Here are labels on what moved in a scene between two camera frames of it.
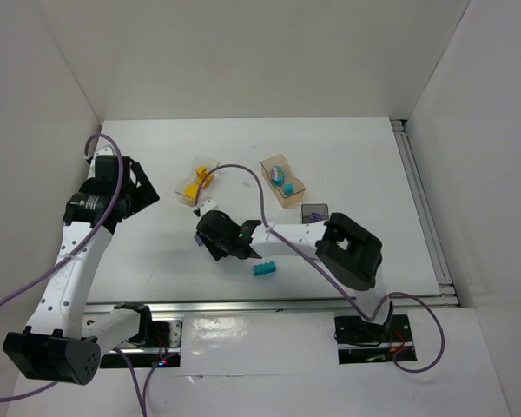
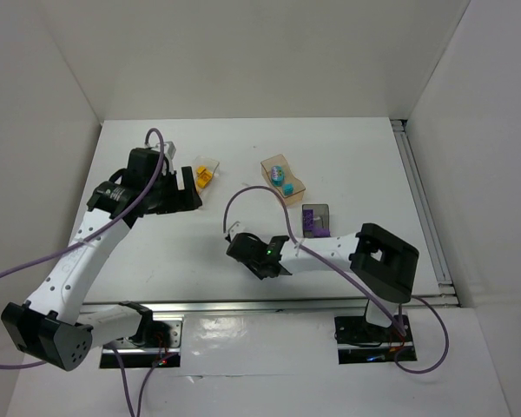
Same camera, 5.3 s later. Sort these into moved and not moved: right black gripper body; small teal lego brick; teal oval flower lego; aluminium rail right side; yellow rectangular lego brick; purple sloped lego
Moved: right black gripper body; purple sloped lego
Not moved: yellow rectangular lego brick; teal oval flower lego; aluminium rail right side; small teal lego brick
